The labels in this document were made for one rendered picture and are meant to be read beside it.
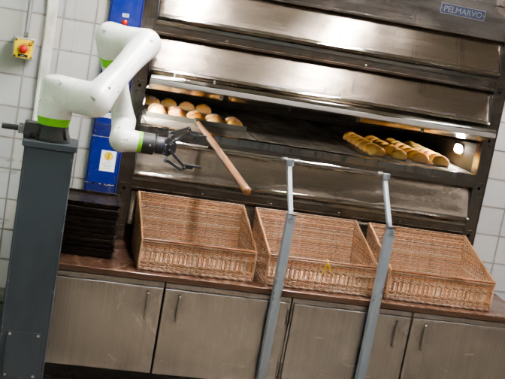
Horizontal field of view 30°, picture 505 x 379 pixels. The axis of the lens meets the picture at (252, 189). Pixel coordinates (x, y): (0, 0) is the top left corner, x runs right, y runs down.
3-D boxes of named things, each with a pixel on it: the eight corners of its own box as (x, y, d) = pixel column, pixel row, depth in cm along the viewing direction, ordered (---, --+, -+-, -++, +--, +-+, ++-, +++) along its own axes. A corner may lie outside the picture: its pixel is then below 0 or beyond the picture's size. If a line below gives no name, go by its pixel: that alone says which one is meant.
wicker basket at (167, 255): (128, 242, 476) (136, 189, 472) (236, 255, 489) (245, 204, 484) (134, 270, 430) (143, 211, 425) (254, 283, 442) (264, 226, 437)
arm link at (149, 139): (140, 154, 401) (143, 133, 399) (139, 150, 412) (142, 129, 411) (154, 156, 402) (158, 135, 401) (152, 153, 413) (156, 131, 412)
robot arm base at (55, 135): (-1, 135, 350) (1, 119, 349) (2, 129, 364) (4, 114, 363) (70, 145, 355) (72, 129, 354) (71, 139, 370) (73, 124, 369)
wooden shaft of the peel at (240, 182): (250, 196, 335) (252, 188, 335) (242, 195, 335) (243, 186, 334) (201, 126, 501) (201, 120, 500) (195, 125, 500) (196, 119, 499)
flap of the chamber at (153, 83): (149, 83, 450) (146, 88, 470) (495, 138, 484) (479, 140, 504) (150, 77, 450) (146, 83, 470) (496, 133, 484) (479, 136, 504)
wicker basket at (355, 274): (244, 257, 488) (253, 205, 483) (347, 269, 500) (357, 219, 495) (262, 285, 442) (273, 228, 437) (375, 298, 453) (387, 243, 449)
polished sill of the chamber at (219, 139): (138, 130, 475) (139, 122, 474) (470, 180, 509) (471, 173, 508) (139, 131, 469) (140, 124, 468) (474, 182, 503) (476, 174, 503)
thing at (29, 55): (12, 56, 452) (15, 35, 450) (34, 59, 454) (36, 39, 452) (11, 57, 445) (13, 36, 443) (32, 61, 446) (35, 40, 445)
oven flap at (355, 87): (149, 72, 463) (153, 33, 466) (486, 127, 497) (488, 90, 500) (150, 70, 459) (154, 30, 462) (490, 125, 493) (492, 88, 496)
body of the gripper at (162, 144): (155, 133, 409) (176, 137, 411) (152, 153, 411) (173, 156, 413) (157, 135, 402) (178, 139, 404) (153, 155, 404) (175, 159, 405)
